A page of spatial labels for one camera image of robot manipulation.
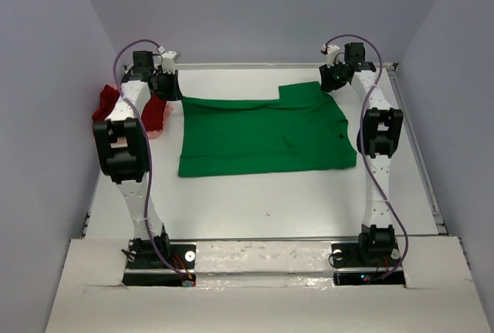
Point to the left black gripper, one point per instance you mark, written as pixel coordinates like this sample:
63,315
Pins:
174,93

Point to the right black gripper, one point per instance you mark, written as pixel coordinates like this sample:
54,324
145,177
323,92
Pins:
326,83

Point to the green t shirt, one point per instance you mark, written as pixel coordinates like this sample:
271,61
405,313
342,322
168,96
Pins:
302,130

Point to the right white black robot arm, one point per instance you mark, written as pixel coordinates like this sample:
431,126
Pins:
377,141

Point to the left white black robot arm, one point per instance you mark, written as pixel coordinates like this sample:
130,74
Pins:
131,108

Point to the folded dark red t shirt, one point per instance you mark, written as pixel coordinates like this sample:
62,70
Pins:
108,99

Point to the folded pink t shirt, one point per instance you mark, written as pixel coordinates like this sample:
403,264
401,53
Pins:
155,117

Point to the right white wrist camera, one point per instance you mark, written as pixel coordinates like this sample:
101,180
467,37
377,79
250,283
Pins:
331,53

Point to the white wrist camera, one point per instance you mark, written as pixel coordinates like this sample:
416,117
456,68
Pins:
169,59
331,53

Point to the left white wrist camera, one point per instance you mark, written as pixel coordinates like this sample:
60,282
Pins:
169,59

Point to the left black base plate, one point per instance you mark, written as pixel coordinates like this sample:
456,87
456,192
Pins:
146,269

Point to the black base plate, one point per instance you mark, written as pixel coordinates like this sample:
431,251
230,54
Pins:
146,269
350,268

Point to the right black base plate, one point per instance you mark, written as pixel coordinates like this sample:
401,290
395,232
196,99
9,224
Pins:
350,268

